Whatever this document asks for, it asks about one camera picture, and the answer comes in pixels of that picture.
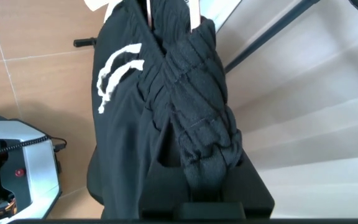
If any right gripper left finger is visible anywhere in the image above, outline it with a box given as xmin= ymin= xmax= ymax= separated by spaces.
xmin=140 ymin=123 xmax=195 ymax=219

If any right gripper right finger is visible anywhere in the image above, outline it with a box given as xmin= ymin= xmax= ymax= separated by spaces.
xmin=222 ymin=151 xmax=275 ymax=219

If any black garment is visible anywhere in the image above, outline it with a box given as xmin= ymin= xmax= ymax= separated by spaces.
xmin=86 ymin=0 xmax=245 ymax=220

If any white printed t-shirt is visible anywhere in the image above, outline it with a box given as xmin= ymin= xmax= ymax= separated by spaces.
xmin=83 ymin=0 xmax=242 ymax=32

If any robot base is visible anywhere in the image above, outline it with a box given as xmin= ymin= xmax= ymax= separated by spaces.
xmin=0 ymin=108 xmax=68 ymax=224

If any black clothes rack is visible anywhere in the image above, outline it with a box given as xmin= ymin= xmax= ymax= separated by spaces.
xmin=73 ymin=0 xmax=358 ymax=75

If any beige curtain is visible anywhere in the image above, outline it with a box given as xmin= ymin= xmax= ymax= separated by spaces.
xmin=214 ymin=0 xmax=358 ymax=220

